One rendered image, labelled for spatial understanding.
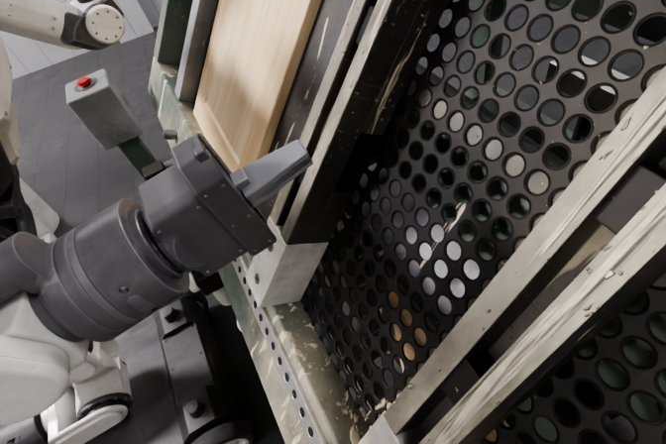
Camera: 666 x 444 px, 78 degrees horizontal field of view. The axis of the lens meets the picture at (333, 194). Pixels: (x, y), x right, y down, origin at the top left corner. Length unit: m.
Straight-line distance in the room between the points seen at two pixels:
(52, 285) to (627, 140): 0.37
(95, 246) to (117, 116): 1.05
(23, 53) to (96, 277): 4.14
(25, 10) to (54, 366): 0.77
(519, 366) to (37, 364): 0.32
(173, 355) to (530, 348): 1.35
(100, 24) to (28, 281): 0.76
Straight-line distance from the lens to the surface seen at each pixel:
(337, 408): 0.58
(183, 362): 1.54
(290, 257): 0.56
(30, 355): 0.35
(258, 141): 0.74
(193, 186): 0.29
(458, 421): 0.38
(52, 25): 1.03
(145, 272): 0.31
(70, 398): 1.61
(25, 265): 0.33
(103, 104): 1.34
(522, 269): 0.31
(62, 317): 0.34
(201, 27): 1.09
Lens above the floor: 1.45
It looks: 48 degrees down
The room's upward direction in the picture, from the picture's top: 16 degrees counter-clockwise
